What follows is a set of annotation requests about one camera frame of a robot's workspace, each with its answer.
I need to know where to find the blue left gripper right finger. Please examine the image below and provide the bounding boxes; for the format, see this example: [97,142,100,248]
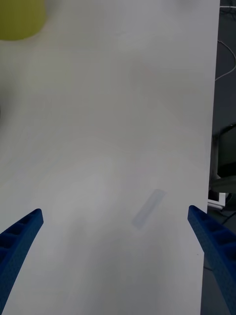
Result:
[187,205,236,315]

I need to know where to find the white cable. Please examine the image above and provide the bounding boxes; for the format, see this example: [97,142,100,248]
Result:
[215,40,236,81]

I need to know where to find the yellow-green plastic waste bin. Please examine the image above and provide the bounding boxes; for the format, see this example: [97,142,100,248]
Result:
[0,0,47,41]

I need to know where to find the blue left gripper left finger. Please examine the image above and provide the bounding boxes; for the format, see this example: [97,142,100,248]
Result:
[0,208,44,315]

